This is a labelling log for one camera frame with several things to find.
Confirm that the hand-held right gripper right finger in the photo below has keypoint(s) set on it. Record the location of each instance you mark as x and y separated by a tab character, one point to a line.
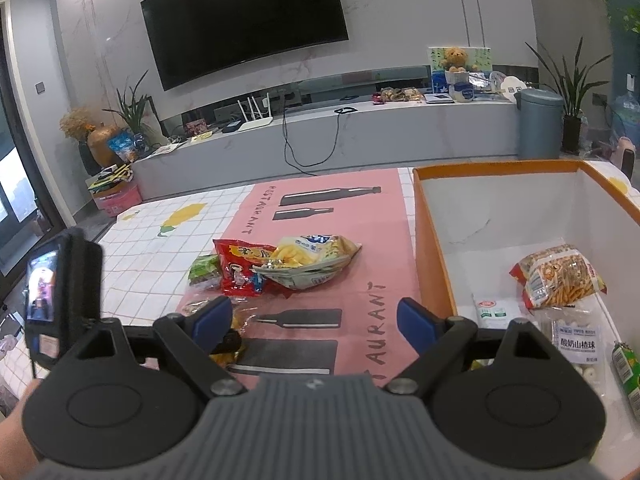
415	322

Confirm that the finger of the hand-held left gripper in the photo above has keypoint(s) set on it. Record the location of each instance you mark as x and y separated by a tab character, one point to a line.
234	342

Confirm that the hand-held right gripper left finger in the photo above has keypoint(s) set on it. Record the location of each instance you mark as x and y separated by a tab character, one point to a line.
215	317

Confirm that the golden fried snack packet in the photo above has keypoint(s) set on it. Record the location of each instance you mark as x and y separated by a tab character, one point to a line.
241	321

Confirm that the red snack packet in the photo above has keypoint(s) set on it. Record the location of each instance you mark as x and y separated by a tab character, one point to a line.
240	270

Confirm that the small white snack packet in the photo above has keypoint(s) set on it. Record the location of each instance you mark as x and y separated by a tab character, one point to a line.
495	310

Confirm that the yellow white chips bag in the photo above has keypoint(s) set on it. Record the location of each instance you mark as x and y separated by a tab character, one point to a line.
310	260

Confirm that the orange cardboard box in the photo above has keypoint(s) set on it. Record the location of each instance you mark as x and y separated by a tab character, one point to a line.
500	210

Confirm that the orange stick snack packet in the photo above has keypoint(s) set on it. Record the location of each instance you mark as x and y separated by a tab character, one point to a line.
555	275

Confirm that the clear white-label snack packet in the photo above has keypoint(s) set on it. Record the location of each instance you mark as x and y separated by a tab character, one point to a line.
575	345

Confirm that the person's left forearm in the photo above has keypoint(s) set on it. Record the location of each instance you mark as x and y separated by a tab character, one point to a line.
12	425

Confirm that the pile of snacks on console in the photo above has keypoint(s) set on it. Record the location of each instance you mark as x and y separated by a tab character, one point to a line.
400	95

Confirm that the pink printed placemat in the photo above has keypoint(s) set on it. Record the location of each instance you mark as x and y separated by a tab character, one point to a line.
310	305

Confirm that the pink storage box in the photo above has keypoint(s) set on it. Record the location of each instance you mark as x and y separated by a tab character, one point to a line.
117	200

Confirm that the brown vase with dried flowers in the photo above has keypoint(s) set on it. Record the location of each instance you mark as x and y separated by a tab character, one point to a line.
100	145

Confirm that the blue snack bag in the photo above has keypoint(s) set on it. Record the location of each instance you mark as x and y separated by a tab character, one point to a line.
125	146

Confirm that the green leafy potted plant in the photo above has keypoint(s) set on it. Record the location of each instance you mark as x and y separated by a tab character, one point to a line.
135	110

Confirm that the grey television console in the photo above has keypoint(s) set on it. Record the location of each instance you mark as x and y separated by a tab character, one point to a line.
400	135

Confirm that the white router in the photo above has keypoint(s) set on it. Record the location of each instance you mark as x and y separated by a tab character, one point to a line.
257	120

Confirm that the grey-blue trash bin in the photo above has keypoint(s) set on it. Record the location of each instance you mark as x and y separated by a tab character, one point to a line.
540	125

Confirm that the blue round tin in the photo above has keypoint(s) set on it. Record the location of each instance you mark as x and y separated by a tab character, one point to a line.
461	92

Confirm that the tall-leaf plant in black pot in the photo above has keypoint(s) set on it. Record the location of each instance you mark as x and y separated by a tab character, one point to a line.
572	110

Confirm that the brown teddy bear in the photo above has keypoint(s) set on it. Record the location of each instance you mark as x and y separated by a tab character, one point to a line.
455	59

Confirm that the pink space heater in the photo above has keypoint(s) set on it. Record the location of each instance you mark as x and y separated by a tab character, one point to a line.
626	157

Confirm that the green picture card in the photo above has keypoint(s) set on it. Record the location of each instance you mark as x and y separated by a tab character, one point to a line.
480	60

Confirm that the blue water jug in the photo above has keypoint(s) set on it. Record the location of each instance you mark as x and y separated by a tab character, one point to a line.
627	110

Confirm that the black wall television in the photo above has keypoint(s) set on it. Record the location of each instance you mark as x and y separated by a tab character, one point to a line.
240	20

